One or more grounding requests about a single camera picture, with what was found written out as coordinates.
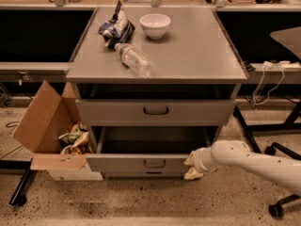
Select grey drawer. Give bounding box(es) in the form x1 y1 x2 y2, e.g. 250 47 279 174
87 126 217 175
75 99 235 126
103 171 184 179

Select clear plastic water bottle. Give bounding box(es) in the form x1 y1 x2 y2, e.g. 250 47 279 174
115 43 155 77

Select white ceramic bowl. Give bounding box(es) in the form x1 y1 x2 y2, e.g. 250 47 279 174
139 13 171 40

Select blue white chip bag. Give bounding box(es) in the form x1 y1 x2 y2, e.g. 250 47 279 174
98 1 135 49

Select snack wrappers in box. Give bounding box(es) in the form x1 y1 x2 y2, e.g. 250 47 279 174
58 122 93 155

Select grey drawer cabinet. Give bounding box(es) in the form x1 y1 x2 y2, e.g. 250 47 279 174
65 6 248 149

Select grey bottom drawer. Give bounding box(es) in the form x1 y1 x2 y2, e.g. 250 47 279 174
103 171 184 179

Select brown cardboard box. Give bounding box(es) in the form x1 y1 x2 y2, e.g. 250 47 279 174
12 81 103 181

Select black office chair base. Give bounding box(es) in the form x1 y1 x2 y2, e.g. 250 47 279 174
264 142 301 218

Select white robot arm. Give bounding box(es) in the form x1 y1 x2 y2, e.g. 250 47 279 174
184 140 301 196

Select white power cables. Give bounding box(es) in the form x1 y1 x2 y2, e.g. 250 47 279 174
251 59 301 106

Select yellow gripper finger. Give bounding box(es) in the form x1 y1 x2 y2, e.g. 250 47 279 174
184 152 195 166
184 167 204 180

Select black table leg frame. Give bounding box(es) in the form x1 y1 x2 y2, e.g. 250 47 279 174
233 102 301 153

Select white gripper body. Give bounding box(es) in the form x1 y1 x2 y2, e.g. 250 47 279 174
193 148 218 173

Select black left stand leg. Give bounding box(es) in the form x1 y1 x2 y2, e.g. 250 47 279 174
0 160 32 206

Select grey top drawer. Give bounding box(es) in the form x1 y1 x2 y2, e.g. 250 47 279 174
75 99 235 126

